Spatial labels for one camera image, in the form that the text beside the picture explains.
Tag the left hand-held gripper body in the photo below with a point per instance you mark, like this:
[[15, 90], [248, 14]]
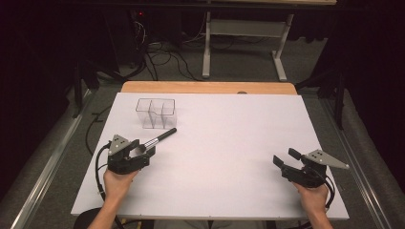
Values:
[[122, 162]]

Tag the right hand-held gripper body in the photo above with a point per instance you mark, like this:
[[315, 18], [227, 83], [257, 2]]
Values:
[[307, 176]]

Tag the clear plastic organizer box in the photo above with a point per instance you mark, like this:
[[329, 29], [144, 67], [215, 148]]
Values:
[[156, 111]]

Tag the person's right hand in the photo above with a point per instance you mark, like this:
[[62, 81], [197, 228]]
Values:
[[313, 198]]

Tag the person's left hand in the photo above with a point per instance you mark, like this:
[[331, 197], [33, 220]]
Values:
[[116, 186]]

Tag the white table sheet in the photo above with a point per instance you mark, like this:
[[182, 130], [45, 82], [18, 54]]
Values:
[[216, 159]]

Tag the black stool seat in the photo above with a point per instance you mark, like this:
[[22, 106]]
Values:
[[86, 219]]

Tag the black stand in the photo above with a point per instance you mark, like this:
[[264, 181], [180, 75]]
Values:
[[340, 98], [78, 89]]

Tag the metal floor rail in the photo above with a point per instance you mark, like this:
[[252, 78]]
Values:
[[353, 165], [51, 159]]

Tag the white metal desk frame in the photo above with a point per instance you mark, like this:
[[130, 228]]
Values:
[[245, 28]]

